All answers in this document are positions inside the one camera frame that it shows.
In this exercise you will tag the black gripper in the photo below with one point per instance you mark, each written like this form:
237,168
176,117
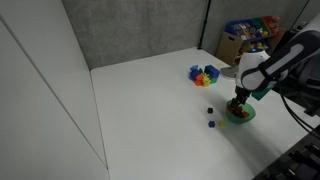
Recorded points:
240,96

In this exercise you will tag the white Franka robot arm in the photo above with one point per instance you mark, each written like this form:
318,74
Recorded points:
286,63

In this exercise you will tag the small red block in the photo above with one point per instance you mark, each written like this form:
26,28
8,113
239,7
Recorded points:
246,114

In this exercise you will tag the green plastic bowl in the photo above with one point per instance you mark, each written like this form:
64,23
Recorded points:
245,119

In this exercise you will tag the small yellow block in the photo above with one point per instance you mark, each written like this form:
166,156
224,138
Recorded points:
221,123

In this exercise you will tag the small black block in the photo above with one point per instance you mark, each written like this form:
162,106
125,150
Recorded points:
210,110

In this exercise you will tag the small blue block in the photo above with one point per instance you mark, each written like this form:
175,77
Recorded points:
211,124

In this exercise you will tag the green toy block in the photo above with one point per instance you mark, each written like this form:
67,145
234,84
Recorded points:
214,80

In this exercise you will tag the yellow toy piece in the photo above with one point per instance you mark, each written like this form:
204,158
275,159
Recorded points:
206,81

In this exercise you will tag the orange toy piece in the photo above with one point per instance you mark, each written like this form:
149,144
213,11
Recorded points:
199,80

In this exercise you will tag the light blue toy piece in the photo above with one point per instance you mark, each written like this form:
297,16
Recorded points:
194,67

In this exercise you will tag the brown cardboard box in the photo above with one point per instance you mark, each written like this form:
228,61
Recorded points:
228,45

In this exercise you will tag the colourful toy storage rack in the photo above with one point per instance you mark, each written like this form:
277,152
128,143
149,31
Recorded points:
250,28

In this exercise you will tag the black tripod pole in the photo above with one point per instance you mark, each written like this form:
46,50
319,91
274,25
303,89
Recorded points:
204,23

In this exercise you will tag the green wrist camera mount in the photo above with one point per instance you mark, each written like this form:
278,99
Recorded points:
263,93

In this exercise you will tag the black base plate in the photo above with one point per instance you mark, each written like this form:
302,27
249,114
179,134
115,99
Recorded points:
293,160

